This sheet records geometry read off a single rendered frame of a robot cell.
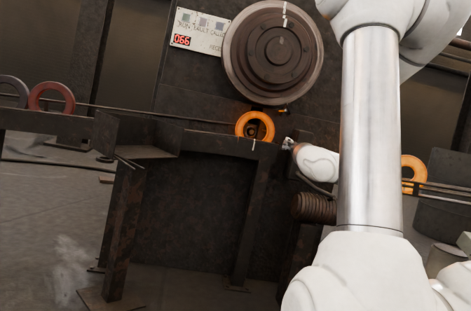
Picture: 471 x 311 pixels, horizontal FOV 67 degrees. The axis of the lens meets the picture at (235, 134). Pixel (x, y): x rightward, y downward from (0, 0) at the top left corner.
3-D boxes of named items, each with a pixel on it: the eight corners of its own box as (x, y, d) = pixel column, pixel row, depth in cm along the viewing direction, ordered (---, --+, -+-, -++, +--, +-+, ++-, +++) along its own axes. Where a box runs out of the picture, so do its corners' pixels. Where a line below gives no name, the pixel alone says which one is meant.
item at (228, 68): (211, 92, 166) (233, -9, 162) (305, 114, 173) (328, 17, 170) (212, 92, 159) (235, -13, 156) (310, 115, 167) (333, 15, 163)
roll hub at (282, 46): (238, 76, 156) (252, 12, 154) (298, 90, 161) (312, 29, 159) (240, 75, 151) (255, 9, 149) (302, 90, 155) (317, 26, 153)
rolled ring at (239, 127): (278, 115, 167) (277, 115, 170) (240, 107, 164) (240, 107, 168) (270, 153, 168) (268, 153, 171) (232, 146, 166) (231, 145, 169)
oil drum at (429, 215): (399, 221, 391) (420, 142, 384) (446, 230, 400) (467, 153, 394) (437, 243, 333) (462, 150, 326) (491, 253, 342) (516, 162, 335)
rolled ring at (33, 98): (75, 84, 153) (77, 85, 156) (29, 78, 150) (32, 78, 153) (71, 127, 154) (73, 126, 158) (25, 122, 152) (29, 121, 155)
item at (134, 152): (61, 293, 136) (95, 109, 131) (124, 281, 155) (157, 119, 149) (80, 324, 122) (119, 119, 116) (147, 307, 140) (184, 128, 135)
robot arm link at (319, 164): (289, 168, 124) (324, 178, 126) (303, 183, 109) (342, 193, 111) (300, 139, 122) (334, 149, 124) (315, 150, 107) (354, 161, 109)
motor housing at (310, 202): (268, 295, 169) (293, 187, 165) (310, 300, 173) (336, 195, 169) (275, 311, 157) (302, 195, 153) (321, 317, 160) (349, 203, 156)
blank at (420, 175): (388, 152, 154) (388, 152, 151) (429, 157, 147) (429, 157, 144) (384, 188, 154) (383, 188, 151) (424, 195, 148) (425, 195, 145)
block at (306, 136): (281, 174, 178) (292, 127, 176) (296, 177, 180) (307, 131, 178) (287, 179, 168) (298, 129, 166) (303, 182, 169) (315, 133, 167)
